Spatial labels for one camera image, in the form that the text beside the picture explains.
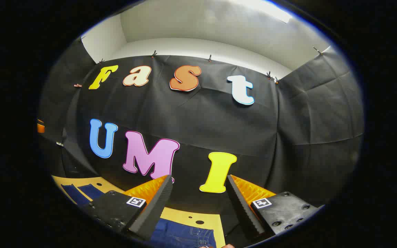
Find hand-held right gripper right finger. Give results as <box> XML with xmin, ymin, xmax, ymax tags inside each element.
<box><xmin>227</xmin><ymin>174</ymin><xmax>325</xmax><ymax>241</ymax></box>

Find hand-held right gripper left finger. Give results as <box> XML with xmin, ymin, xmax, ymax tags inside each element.
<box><xmin>81</xmin><ymin>175</ymin><xmax>173</xmax><ymax>241</ymax></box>

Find blue jeans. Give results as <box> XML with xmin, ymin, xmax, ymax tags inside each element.
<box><xmin>61</xmin><ymin>184</ymin><xmax>217</xmax><ymax>248</ymax></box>

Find black backdrop cloth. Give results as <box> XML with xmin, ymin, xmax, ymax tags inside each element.
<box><xmin>37</xmin><ymin>36</ymin><xmax>364</xmax><ymax>241</ymax></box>

